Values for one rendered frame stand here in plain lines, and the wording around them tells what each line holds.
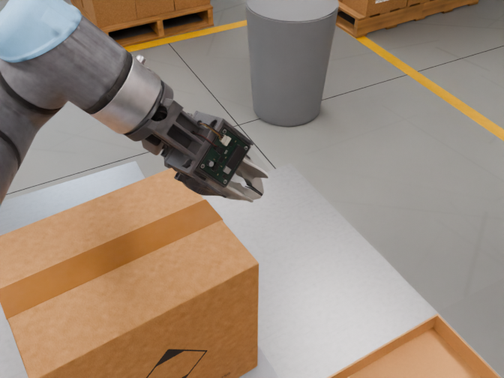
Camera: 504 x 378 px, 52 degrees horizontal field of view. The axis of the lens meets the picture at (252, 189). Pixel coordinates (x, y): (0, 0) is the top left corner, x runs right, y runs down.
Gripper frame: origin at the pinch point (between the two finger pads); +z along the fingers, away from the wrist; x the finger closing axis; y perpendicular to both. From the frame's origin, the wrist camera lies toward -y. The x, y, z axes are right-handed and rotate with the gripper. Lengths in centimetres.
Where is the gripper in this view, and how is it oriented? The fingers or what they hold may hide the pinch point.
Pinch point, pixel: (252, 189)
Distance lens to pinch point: 68.7
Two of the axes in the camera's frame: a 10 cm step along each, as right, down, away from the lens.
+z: 6.5, 4.6, 6.1
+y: 5.6, 2.5, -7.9
